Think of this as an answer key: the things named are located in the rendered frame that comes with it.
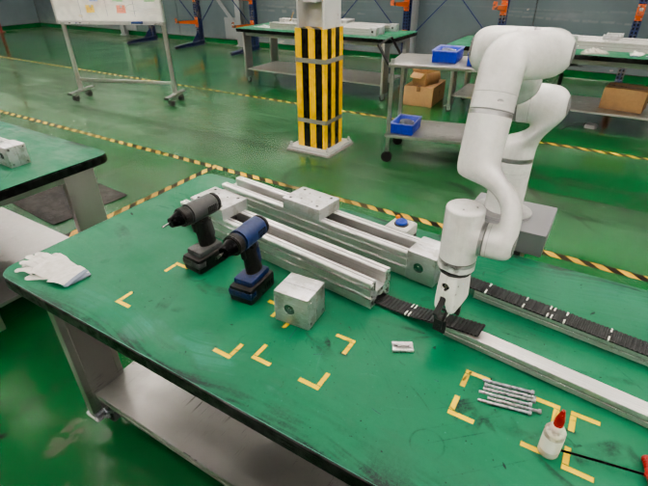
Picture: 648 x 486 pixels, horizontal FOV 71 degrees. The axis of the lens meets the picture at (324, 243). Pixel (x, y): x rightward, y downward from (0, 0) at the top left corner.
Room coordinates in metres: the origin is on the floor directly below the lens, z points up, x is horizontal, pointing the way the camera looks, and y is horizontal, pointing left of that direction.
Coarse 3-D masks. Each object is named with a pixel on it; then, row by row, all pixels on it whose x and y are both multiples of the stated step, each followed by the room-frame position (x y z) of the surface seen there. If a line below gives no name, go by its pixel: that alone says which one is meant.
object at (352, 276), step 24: (240, 216) 1.37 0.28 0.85; (264, 240) 1.20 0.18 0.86; (288, 240) 1.24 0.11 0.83; (312, 240) 1.18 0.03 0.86; (288, 264) 1.14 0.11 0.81; (312, 264) 1.09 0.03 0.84; (336, 264) 1.05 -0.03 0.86; (360, 264) 1.07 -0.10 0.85; (336, 288) 1.03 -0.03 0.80; (360, 288) 0.98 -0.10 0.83; (384, 288) 1.02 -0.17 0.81
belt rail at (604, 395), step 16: (448, 336) 0.85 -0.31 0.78; (464, 336) 0.83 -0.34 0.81; (480, 336) 0.82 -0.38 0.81; (496, 352) 0.78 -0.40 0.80; (512, 352) 0.77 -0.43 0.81; (528, 352) 0.77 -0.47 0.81; (528, 368) 0.74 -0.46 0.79; (544, 368) 0.72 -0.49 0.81; (560, 368) 0.72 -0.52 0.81; (560, 384) 0.69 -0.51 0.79; (576, 384) 0.67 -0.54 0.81; (592, 384) 0.67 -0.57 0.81; (592, 400) 0.65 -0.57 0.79; (608, 400) 0.63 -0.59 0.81; (624, 400) 0.63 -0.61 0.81; (640, 400) 0.63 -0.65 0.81; (624, 416) 0.61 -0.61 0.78; (640, 416) 0.60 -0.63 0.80
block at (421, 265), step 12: (420, 240) 1.16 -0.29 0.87; (432, 240) 1.16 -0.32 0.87; (408, 252) 1.11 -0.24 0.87; (420, 252) 1.10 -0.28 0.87; (432, 252) 1.10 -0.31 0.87; (408, 264) 1.10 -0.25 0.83; (420, 264) 1.08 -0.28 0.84; (432, 264) 1.06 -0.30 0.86; (408, 276) 1.10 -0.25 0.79; (420, 276) 1.08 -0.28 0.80; (432, 276) 1.06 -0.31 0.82
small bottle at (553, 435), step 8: (560, 416) 0.53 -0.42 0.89; (552, 424) 0.54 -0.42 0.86; (560, 424) 0.53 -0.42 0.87; (544, 432) 0.54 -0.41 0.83; (552, 432) 0.53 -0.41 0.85; (560, 432) 0.52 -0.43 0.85; (544, 440) 0.53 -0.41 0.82; (552, 440) 0.52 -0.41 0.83; (560, 440) 0.52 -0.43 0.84; (544, 448) 0.53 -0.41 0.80; (552, 448) 0.52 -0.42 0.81; (560, 448) 0.52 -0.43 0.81; (544, 456) 0.52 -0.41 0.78; (552, 456) 0.52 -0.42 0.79
